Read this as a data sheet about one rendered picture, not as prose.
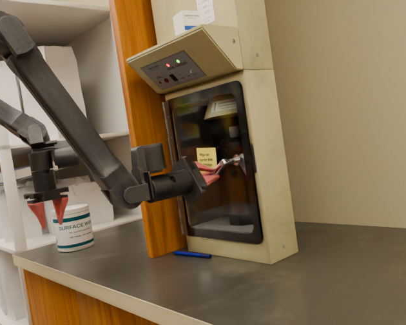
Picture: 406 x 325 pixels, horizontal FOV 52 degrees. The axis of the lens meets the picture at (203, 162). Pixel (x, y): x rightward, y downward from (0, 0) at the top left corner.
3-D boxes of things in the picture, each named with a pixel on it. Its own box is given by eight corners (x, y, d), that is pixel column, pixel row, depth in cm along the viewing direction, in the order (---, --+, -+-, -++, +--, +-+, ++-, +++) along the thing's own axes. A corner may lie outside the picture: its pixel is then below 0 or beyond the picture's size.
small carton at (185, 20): (193, 41, 106) (190, 17, 106) (203, 35, 102) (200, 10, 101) (176, 41, 103) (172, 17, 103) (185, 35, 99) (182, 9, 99)
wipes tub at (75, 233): (85, 240, 163) (78, 202, 162) (100, 244, 153) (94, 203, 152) (52, 250, 154) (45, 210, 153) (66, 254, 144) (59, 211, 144)
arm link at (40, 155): (28, 150, 114) (26, 149, 109) (55, 146, 116) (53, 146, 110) (33, 175, 115) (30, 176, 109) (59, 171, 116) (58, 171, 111)
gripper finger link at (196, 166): (216, 156, 103) (187, 162, 97) (231, 180, 100) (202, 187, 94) (203, 171, 108) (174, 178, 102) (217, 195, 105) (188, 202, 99)
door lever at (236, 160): (222, 182, 108) (218, 174, 109) (242, 161, 101) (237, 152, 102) (207, 186, 104) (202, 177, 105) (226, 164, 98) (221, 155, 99)
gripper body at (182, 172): (187, 155, 99) (162, 159, 94) (208, 191, 95) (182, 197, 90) (176, 170, 103) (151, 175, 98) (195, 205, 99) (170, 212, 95)
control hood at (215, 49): (164, 94, 123) (158, 60, 122) (244, 69, 98) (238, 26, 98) (130, 95, 115) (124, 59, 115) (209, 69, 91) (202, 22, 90)
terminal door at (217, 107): (186, 235, 124) (165, 100, 122) (264, 244, 101) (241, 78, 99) (184, 235, 124) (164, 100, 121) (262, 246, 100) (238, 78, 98)
